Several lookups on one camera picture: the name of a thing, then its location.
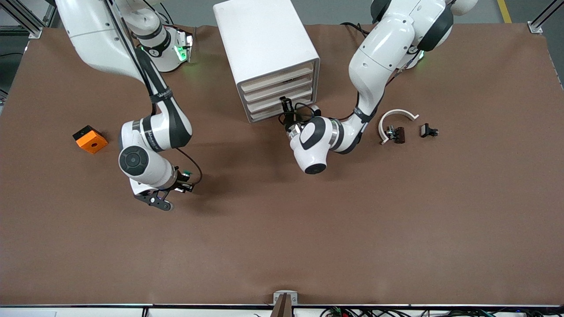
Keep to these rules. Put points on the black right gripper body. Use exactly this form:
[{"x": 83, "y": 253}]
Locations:
[{"x": 181, "y": 183}]

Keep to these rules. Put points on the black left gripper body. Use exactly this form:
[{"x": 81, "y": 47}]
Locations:
[{"x": 291, "y": 121}]

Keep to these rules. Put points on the small black clip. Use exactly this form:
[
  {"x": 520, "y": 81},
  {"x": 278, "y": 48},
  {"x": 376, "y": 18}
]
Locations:
[{"x": 425, "y": 130}]

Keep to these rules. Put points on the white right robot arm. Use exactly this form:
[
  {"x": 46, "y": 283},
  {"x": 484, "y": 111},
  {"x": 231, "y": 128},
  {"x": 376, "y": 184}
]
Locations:
[{"x": 88, "y": 31}]

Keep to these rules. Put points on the grey metal bracket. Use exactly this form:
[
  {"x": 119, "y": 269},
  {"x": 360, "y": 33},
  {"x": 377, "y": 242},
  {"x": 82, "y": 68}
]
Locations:
[{"x": 276, "y": 297}]

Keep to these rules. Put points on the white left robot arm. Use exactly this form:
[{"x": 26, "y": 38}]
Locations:
[{"x": 383, "y": 53}]

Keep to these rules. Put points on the orange and black block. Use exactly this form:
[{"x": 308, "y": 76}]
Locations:
[{"x": 92, "y": 143}]

